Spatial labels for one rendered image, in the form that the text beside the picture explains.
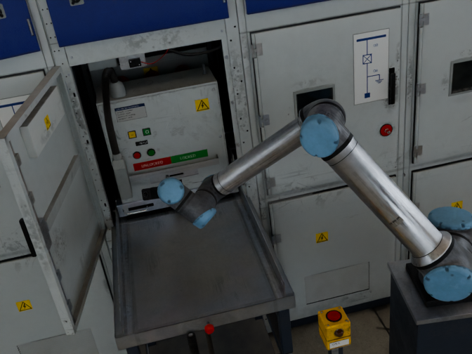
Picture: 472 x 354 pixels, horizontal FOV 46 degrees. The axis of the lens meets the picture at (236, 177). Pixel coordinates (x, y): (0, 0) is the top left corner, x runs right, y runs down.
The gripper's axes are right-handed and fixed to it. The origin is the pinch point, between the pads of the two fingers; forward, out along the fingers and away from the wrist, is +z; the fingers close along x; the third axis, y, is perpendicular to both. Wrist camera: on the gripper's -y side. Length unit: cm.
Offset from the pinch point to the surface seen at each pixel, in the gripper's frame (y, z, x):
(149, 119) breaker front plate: -0.7, -0.6, 29.9
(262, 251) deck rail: 32.3, -18.4, -29.3
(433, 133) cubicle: 123, 9, 4
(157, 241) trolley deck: -6.7, 1.3, -19.6
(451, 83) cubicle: 130, -2, 23
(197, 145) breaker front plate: 16.7, 7.1, 16.6
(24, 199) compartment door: -40, -62, 5
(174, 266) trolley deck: -1.6, -15.3, -28.8
